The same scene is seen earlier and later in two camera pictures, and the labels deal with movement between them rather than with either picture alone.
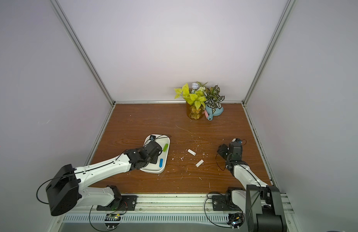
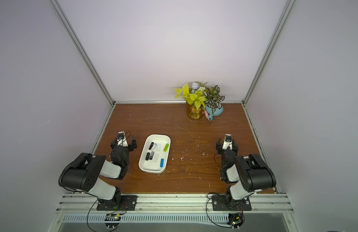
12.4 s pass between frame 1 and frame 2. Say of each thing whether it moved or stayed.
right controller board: stayed
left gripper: moved
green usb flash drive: stayed
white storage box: stayed
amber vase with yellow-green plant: stayed
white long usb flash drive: moved
